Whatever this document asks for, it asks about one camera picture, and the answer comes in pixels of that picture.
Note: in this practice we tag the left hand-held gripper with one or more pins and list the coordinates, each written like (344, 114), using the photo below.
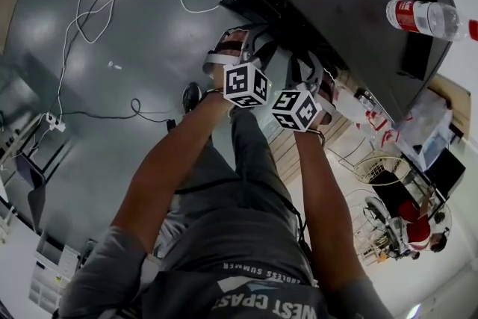
(242, 84)

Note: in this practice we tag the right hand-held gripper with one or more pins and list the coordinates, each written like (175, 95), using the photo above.
(295, 110)

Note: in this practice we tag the black washing machine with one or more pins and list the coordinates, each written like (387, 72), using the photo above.
(336, 11)

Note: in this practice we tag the person's left forearm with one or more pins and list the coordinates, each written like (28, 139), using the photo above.
(168, 168)

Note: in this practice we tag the person's right forearm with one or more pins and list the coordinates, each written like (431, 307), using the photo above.
(321, 198)

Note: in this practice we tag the person's left hand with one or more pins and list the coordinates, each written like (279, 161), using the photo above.
(235, 43)

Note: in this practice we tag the person's right hand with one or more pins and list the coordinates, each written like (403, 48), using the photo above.
(328, 91)

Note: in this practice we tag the large clear water jug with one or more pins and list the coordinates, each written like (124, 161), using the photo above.
(367, 119)
(388, 134)

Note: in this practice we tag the wooden slat mat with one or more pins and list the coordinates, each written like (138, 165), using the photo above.
(291, 153)

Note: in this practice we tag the person's left shoe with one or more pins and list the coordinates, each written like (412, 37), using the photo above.
(191, 97)

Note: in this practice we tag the person's grey trousers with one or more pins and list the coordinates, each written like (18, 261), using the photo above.
(246, 160)

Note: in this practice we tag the clear red label water bottle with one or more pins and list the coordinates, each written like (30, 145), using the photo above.
(422, 18)

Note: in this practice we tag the clear plastic bag of items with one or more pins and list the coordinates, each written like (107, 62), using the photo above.
(429, 123)

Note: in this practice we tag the large cardboard sheet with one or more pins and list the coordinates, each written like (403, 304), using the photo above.
(453, 97)

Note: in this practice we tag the small white floor scrap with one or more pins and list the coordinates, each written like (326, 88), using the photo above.
(114, 66)

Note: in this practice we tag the white floor fan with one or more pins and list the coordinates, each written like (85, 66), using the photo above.
(377, 214)

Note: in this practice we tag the black cabinet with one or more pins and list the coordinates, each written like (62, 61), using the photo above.
(446, 170)

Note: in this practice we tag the white power strip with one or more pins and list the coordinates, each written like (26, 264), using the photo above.
(55, 122)

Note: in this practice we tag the person's grey printed shirt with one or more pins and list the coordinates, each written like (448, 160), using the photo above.
(224, 295)

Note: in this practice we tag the dark blue chair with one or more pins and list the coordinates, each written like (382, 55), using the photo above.
(33, 183)

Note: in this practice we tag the white desk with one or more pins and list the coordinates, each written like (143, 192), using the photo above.
(15, 272)

